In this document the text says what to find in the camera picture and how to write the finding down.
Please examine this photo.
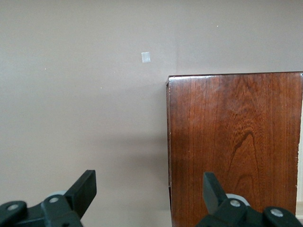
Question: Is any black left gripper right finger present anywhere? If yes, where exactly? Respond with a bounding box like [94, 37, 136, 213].
[195, 172, 303, 227]

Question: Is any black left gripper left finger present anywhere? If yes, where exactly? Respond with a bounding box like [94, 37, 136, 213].
[0, 169, 98, 227]

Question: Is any light wood drawer white handle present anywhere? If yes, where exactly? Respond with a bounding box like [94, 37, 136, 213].
[295, 96, 303, 216]

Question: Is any dark brown wooden cabinet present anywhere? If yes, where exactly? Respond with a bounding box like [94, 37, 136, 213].
[165, 71, 303, 227]

